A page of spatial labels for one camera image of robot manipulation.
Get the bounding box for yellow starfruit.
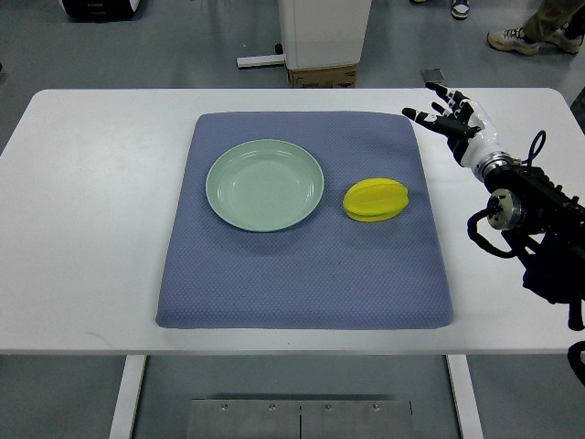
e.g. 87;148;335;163
343;177;409;222

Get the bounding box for grey metal floor plate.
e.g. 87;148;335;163
186;400;415;438

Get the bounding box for small grey floor tile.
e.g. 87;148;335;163
420;68;446;84

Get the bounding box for white blue shoe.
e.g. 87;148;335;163
451;0;470;20

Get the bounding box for cardboard box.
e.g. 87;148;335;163
287;65;357;89

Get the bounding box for white cabinet pedestal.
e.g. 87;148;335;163
237;0;371;70

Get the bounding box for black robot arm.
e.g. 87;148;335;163
467;131;584;331

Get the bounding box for light green plate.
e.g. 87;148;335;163
206;139;324;232

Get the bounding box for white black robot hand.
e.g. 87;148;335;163
401;82;500;174

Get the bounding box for black white machine base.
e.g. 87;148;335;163
58;0;141;20

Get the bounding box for beige sneaker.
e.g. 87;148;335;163
545;27;584;55
486;27;539;56

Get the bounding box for blue textured mat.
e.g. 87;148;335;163
156;112;453;329

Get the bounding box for person leg khaki trousers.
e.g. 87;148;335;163
522;0;584;42

